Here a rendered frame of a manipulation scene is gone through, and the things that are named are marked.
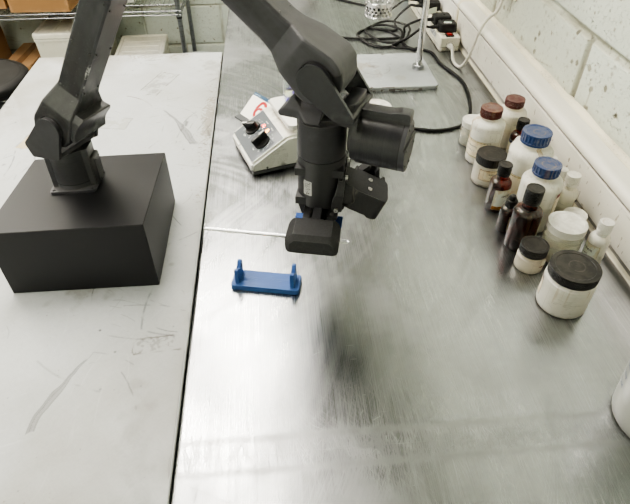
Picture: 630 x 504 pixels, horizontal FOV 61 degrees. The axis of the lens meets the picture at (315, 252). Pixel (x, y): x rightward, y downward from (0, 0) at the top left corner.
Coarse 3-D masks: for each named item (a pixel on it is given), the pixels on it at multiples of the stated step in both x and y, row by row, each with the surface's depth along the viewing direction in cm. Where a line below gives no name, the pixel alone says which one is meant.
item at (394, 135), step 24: (312, 72) 53; (360, 72) 60; (312, 96) 55; (336, 96) 54; (360, 96) 57; (336, 120) 56; (360, 120) 57; (384, 120) 57; (408, 120) 56; (360, 144) 57; (384, 144) 57; (408, 144) 57
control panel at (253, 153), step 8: (264, 112) 105; (256, 120) 105; (264, 120) 104; (240, 128) 106; (264, 128) 102; (272, 128) 101; (240, 136) 105; (248, 136) 103; (272, 136) 100; (280, 136) 98; (248, 144) 102; (272, 144) 98; (248, 152) 101; (256, 152) 99; (264, 152) 98
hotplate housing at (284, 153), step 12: (264, 108) 106; (276, 120) 102; (288, 132) 99; (240, 144) 104; (276, 144) 98; (288, 144) 98; (264, 156) 98; (276, 156) 99; (288, 156) 100; (252, 168) 99; (264, 168) 100; (276, 168) 101
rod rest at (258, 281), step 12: (240, 264) 78; (240, 276) 78; (252, 276) 79; (264, 276) 79; (276, 276) 79; (288, 276) 79; (300, 276) 79; (240, 288) 78; (252, 288) 78; (264, 288) 78; (276, 288) 77; (288, 288) 77
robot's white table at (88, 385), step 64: (128, 64) 138; (192, 64) 138; (0, 128) 114; (128, 128) 114; (192, 128) 114; (0, 192) 97; (192, 192) 97; (192, 256) 84; (0, 320) 74; (64, 320) 74; (128, 320) 74; (192, 320) 76; (0, 384) 66; (64, 384) 66; (128, 384) 66; (0, 448) 60; (64, 448) 60; (128, 448) 60
